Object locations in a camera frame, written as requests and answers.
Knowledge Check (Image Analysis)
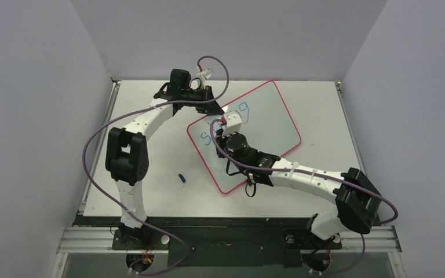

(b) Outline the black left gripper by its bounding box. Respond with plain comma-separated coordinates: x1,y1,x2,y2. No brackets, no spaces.
182,86,225,116

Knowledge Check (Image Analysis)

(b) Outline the pink framed whiteboard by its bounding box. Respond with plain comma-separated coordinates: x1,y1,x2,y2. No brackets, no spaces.
187,81,301,194

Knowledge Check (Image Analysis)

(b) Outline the blue marker cap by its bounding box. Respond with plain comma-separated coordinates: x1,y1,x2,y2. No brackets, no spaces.
178,174,186,183

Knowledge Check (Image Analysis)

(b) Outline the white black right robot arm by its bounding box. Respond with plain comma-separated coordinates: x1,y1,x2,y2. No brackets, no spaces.
215,129,381,247

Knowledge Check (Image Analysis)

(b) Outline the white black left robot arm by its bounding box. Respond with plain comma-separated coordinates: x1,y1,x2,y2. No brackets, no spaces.
105,69,224,249

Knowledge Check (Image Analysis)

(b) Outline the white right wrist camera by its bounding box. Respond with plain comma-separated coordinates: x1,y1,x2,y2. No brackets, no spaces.
222,111,243,137

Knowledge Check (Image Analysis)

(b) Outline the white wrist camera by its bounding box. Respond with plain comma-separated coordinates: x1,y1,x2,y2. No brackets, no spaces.
195,67,214,88
222,111,243,137

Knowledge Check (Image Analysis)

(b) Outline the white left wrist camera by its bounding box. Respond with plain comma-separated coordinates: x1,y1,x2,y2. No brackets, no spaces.
195,67,214,88

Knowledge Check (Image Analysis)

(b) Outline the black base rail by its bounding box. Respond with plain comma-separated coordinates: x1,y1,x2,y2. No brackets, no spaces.
72,214,381,268

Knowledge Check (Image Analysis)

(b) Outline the aluminium frame rail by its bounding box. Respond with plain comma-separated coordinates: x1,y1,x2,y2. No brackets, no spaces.
57,226,401,254

